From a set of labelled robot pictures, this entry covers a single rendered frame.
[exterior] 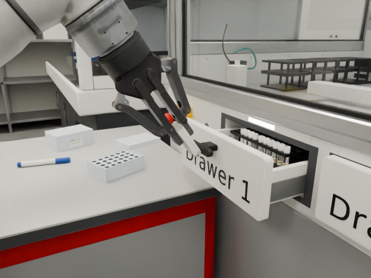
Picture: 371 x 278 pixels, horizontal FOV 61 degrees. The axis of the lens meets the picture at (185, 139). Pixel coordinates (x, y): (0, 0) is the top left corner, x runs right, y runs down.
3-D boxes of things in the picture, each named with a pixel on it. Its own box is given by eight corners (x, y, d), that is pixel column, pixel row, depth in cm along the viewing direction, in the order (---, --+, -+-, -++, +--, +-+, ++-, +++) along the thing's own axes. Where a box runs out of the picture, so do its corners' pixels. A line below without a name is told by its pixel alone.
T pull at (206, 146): (207, 158, 55) (207, 151, 55) (188, 146, 62) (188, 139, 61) (224, 155, 57) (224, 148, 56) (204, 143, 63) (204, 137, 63)
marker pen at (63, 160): (17, 168, 86) (16, 162, 85) (18, 166, 87) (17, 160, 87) (70, 162, 90) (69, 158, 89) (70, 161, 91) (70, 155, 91)
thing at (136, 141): (129, 150, 100) (128, 145, 99) (115, 144, 106) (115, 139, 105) (160, 142, 108) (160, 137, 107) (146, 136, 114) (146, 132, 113)
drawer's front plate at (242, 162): (260, 223, 50) (265, 159, 47) (181, 162, 75) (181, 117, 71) (268, 220, 51) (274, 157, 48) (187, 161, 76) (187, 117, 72)
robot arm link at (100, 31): (124, -16, 41) (150, 25, 43) (107, -7, 48) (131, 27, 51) (68, 26, 39) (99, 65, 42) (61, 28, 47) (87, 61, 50)
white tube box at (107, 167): (106, 183, 77) (105, 169, 76) (87, 174, 82) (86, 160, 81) (144, 167, 86) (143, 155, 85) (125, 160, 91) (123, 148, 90)
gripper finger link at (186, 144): (179, 127, 53) (175, 129, 53) (199, 154, 57) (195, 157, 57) (171, 123, 56) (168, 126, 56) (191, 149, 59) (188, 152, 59)
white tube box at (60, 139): (57, 152, 98) (55, 136, 96) (46, 145, 104) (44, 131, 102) (94, 143, 106) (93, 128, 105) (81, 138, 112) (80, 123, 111)
